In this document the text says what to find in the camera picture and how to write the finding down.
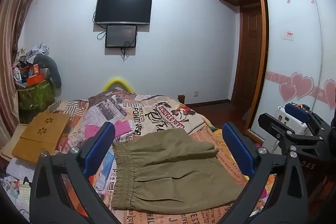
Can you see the dark wooden bedpost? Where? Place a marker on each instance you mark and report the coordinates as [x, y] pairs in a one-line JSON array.
[[181, 98]]

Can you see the pink cloth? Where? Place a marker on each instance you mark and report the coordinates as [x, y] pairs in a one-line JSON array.
[[123, 129]]

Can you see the white folded cloth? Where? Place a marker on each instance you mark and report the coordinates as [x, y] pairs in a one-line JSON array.
[[19, 167]]

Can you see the pile of clothes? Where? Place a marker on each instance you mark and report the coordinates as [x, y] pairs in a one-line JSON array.
[[36, 50]]

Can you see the wardrobe with heart print doors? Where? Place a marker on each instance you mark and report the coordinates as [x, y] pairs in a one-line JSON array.
[[291, 56]]

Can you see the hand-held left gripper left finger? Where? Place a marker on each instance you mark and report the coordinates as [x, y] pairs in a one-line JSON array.
[[101, 145]]

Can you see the small black monitor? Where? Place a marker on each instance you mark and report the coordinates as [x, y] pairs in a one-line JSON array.
[[120, 36]]

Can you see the brown striped curtain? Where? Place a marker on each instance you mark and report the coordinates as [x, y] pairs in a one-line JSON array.
[[13, 29]]

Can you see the black wall television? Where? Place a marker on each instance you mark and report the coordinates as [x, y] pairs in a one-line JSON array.
[[123, 8]]

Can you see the white wall socket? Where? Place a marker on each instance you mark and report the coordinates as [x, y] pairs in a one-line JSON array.
[[195, 93]]

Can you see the orange box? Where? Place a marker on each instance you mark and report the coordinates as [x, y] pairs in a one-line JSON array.
[[35, 79]]

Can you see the newspaper print blanket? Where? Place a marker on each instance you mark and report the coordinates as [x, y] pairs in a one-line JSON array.
[[147, 113]]

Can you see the olive green pants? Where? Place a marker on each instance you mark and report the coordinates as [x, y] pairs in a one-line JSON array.
[[173, 174]]

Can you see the yellow curved headboard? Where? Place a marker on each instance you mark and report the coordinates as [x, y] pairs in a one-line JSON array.
[[118, 81]]

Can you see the bamboo lap desk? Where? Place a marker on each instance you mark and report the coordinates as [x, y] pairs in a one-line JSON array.
[[39, 138]]

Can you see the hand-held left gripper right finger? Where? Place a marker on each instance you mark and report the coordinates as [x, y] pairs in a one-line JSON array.
[[237, 148]]

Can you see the red and white sticker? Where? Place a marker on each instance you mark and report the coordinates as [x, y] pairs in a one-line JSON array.
[[288, 34]]

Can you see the green fabric bag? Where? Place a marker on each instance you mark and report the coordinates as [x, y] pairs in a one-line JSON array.
[[35, 95]]

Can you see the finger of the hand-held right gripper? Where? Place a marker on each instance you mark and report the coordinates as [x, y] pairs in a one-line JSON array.
[[278, 125], [296, 111]]

